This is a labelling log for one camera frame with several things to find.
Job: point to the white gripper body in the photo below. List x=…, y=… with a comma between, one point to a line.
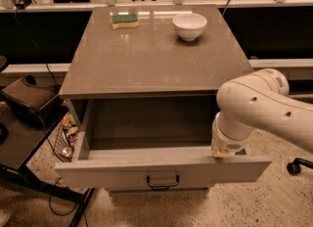
x=227, y=143

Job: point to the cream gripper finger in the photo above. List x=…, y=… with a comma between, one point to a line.
x=220, y=152

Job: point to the grey top drawer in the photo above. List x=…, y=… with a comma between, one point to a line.
x=153, y=144

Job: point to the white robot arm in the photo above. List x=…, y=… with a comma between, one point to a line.
x=259, y=100

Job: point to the grey drawer cabinet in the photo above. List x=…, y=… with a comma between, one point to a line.
x=151, y=60

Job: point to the white bowl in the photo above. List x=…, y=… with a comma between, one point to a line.
x=189, y=26

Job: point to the green yellow sponge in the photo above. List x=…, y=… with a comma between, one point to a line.
x=124, y=21

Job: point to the black side table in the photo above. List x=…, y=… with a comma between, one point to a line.
x=21, y=144

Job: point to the brown VR headset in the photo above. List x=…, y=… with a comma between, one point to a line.
x=31, y=102

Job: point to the black power adapter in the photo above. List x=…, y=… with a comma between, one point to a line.
x=22, y=4

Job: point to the wire basket with snacks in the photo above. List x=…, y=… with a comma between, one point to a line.
x=66, y=138

